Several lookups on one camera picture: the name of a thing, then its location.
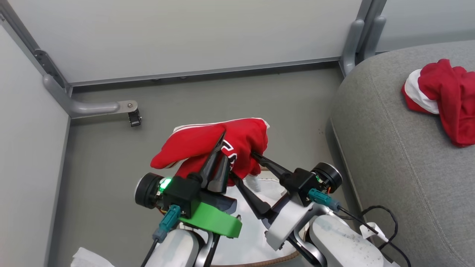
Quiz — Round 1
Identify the grey fabric sofa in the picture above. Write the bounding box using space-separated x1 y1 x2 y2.
326 40 475 267

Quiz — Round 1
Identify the white crumpled cloth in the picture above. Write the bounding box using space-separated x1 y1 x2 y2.
71 247 116 267

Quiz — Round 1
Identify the small black caster wheel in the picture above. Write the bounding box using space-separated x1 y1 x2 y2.
127 110 142 127

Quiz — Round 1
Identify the grey metal partition post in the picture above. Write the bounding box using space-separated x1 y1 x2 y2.
356 0 387 56
0 7 73 95

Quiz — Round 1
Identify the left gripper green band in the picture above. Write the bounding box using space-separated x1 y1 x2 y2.
135 130 243 239

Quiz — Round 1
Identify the grey metal partition bottom rail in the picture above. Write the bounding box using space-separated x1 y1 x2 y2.
70 56 343 88

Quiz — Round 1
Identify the red garment with white band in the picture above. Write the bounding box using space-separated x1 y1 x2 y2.
401 59 475 148

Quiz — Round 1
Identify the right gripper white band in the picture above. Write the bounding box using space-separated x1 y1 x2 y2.
232 151 343 251

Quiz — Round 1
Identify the grey rounded partition foot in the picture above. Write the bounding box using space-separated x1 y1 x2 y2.
362 16 387 62
340 19 365 77

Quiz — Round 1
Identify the red jersey with lettering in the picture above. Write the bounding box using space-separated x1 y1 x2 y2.
150 118 270 187

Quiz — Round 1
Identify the grey partition leg with plate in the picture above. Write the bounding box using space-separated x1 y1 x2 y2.
43 74 139 119

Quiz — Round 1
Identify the white laundry basket woven rim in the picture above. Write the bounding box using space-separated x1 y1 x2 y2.
215 167 311 267

